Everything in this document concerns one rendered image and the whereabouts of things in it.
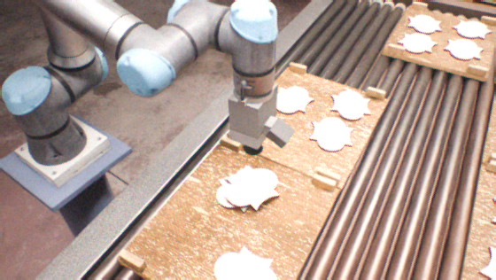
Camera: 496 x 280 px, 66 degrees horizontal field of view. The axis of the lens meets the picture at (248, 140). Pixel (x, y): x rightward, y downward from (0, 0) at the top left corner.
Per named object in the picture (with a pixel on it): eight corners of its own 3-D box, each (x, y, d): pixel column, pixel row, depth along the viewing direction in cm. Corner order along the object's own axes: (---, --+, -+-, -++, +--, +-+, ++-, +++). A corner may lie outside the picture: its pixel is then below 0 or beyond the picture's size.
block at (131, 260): (120, 260, 81) (117, 254, 79) (126, 253, 82) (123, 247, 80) (142, 274, 79) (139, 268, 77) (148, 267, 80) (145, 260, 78)
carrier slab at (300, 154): (222, 143, 108) (222, 138, 107) (287, 70, 134) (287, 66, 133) (340, 192, 96) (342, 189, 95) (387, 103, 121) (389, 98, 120)
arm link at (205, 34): (147, 14, 63) (203, 31, 59) (189, -14, 69) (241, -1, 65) (157, 55, 68) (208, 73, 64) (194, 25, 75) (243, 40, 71)
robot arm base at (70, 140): (19, 154, 107) (2, 129, 100) (60, 120, 116) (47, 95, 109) (58, 173, 102) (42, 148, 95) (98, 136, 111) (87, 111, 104)
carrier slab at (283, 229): (117, 262, 83) (115, 258, 82) (220, 143, 108) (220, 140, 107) (261, 350, 70) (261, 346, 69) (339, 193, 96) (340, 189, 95)
